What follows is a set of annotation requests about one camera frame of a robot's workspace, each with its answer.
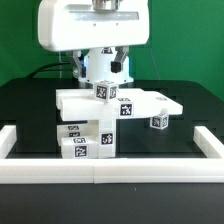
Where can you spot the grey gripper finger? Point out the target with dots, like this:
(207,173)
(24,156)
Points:
(121,54)
(74,58)

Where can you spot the white chair back frame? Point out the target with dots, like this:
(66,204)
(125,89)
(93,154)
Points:
(79,104)

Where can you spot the white U-shaped fence frame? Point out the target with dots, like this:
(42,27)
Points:
(210,168)

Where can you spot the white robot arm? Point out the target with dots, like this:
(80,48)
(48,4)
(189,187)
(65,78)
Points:
(96,62)

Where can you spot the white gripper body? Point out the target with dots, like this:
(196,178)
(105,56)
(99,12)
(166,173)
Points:
(65,25)

